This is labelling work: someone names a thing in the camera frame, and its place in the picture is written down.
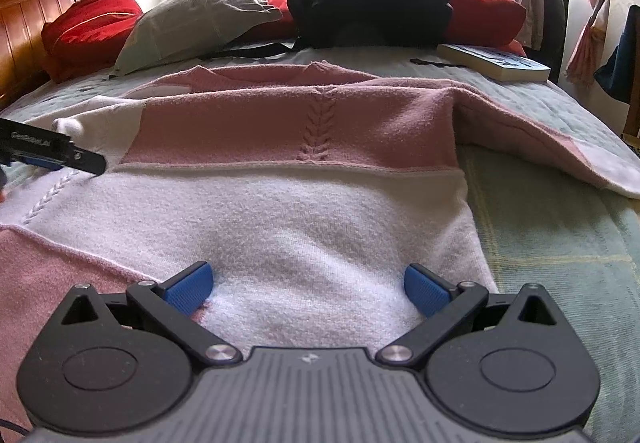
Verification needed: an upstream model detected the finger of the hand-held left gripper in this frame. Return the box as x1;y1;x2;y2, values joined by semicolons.
22;143;107;174

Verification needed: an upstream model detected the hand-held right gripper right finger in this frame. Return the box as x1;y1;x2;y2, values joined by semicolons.
375;263;558;366

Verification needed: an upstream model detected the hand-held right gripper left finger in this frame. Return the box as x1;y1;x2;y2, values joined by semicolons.
60;260;243;366

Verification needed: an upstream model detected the pink and white sweater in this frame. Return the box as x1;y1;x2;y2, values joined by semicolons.
0;62;640;424

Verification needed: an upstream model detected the wooden headboard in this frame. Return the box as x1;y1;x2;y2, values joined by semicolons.
0;0;88;111

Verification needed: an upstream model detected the red pillow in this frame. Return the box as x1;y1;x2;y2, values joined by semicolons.
41;0;144;82

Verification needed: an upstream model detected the green checked bed blanket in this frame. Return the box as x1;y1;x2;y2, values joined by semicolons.
0;40;640;443

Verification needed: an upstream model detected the grey pillow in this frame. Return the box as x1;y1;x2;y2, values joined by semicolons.
109;0;283;78

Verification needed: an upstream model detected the blue cover book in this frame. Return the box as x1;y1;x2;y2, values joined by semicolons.
439;44;552;84

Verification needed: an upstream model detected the wooden chair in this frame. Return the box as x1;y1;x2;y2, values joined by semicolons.
622;98;640;150

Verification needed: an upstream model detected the red folded quilt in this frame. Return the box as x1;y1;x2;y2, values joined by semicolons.
260;0;528;58

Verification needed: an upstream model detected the dark blue cloth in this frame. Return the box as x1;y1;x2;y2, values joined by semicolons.
595;18;640;104

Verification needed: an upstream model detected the pink orange curtain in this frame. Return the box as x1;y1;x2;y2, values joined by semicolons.
565;0;613;86

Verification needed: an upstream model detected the black cable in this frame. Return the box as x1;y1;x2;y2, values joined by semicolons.
0;418;31;437

